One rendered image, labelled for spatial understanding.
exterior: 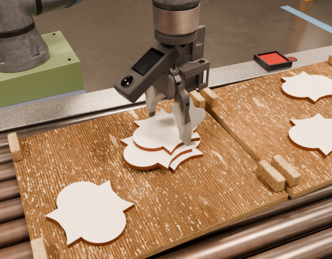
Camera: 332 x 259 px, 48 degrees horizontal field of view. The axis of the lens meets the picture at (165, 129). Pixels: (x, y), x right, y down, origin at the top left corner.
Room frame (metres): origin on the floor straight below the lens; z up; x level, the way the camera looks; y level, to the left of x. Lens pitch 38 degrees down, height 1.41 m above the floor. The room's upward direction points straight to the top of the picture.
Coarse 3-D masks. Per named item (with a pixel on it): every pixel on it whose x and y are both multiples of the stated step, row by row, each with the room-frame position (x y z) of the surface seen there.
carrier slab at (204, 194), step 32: (64, 128) 0.62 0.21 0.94; (96, 128) 0.62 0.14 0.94; (128, 128) 0.62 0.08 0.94; (32, 160) 0.52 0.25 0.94; (64, 160) 0.52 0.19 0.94; (96, 160) 0.52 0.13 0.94; (192, 160) 0.52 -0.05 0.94; (224, 160) 0.52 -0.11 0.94; (32, 192) 0.44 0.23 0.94; (128, 192) 0.44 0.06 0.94; (160, 192) 0.44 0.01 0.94; (192, 192) 0.44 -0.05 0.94; (224, 192) 0.44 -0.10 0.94; (256, 192) 0.44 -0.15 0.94; (32, 224) 0.37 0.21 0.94; (128, 224) 0.37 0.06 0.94; (160, 224) 0.37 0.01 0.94; (192, 224) 0.37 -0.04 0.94; (224, 224) 0.38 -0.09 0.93; (64, 256) 0.32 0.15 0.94; (96, 256) 0.32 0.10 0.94; (128, 256) 0.32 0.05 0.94
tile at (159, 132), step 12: (144, 120) 0.61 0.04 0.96; (156, 120) 0.61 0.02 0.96; (168, 120) 0.61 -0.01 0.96; (144, 132) 0.57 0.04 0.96; (156, 132) 0.57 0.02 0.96; (168, 132) 0.57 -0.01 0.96; (192, 132) 0.57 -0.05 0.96; (144, 144) 0.53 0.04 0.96; (156, 144) 0.53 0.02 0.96; (168, 144) 0.53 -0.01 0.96; (180, 144) 0.54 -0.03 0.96
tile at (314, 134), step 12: (300, 120) 0.63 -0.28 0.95; (312, 120) 0.63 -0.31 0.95; (324, 120) 0.63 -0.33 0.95; (300, 132) 0.59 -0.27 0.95; (312, 132) 0.59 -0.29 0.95; (324, 132) 0.59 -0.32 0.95; (300, 144) 0.55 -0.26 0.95; (312, 144) 0.55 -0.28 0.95; (324, 144) 0.55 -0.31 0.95; (324, 156) 0.53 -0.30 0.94
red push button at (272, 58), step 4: (260, 56) 0.96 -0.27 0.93; (264, 56) 0.96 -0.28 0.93; (268, 56) 0.96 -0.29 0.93; (272, 56) 0.96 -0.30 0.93; (276, 56) 0.96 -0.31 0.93; (280, 56) 0.96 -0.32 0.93; (264, 60) 0.94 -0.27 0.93; (268, 60) 0.94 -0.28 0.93; (272, 60) 0.94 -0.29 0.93; (276, 60) 0.94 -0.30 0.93; (280, 60) 0.94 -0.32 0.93; (284, 60) 0.94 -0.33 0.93
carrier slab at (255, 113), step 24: (288, 72) 0.85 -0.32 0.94; (312, 72) 0.85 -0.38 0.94; (240, 96) 0.74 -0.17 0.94; (264, 96) 0.74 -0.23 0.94; (240, 120) 0.65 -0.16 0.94; (264, 120) 0.65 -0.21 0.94; (288, 120) 0.65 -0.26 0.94; (240, 144) 0.58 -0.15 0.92; (264, 144) 0.57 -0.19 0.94; (288, 144) 0.57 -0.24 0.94; (312, 168) 0.50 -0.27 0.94; (288, 192) 0.45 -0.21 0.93
